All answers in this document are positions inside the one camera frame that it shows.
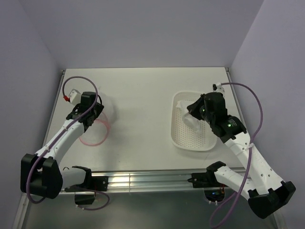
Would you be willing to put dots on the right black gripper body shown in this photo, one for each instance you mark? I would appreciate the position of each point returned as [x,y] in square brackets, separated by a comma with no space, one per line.
[208,116]

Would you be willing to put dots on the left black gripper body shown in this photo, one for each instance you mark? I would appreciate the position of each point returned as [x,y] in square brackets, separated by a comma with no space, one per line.
[97,110]

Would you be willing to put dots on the white bra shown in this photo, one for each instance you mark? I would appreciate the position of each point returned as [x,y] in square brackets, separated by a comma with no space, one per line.
[187,119]

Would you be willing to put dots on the white mesh laundry bag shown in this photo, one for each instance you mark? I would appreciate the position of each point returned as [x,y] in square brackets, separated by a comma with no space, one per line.
[101,127]

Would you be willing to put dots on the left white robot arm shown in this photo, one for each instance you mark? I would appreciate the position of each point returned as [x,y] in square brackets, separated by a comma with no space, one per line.
[40,173]

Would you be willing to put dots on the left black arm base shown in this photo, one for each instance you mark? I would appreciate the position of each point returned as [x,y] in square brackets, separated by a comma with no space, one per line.
[96,185]

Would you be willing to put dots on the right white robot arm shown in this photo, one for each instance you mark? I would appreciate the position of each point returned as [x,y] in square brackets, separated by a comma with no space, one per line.
[265,191]

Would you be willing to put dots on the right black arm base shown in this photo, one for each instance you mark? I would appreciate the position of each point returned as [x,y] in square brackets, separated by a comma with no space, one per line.
[213,190]

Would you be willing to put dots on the white perforated plastic basket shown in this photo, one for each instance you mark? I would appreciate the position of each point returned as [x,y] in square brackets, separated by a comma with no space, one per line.
[182,136]

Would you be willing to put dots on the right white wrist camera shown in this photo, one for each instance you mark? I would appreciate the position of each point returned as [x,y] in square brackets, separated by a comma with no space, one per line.
[218,88]

